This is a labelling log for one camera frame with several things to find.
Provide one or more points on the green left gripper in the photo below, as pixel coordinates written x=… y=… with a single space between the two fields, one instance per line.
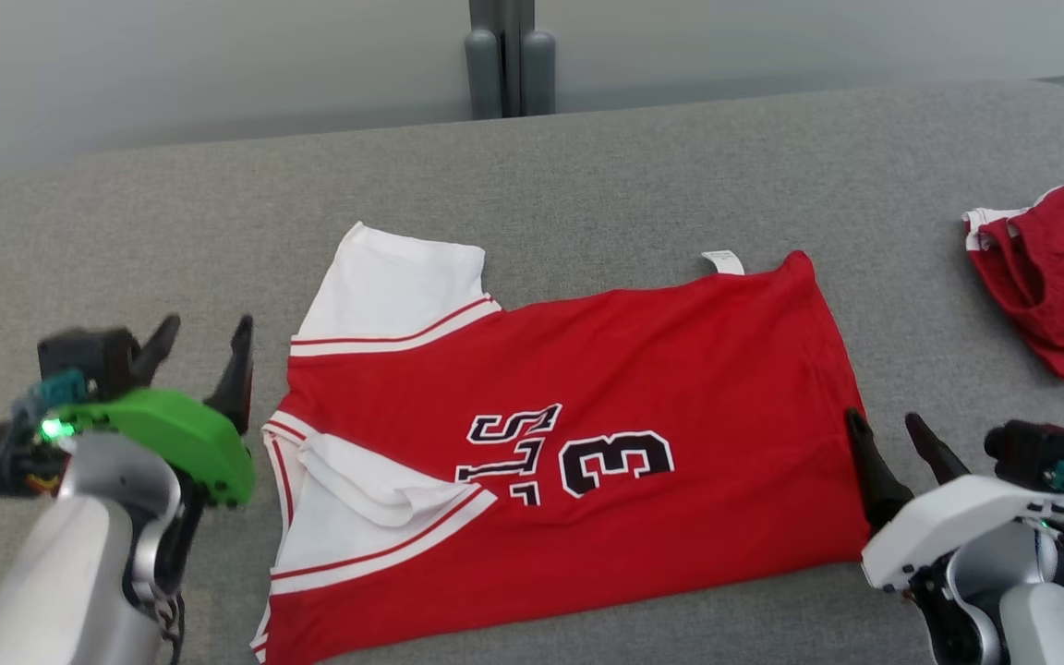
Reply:
x=181 y=429

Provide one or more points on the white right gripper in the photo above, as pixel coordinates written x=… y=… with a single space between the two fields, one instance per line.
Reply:
x=957 y=517

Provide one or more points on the red white number jersey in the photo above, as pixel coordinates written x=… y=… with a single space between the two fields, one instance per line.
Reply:
x=634 y=351

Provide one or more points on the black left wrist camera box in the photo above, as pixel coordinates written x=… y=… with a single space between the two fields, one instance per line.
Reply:
x=89 y=360

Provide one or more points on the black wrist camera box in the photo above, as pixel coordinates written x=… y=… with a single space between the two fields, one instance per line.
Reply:
x=89 y=360
x=1035 y=453

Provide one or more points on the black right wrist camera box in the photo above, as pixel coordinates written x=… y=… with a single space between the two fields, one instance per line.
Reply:
x=1035 y=453

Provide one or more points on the grey cylinder post cap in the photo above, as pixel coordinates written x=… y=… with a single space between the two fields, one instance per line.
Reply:
x=538 y=74
x=483 y=74

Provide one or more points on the grey partition post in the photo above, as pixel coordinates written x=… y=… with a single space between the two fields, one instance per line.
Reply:
x=512 y=46

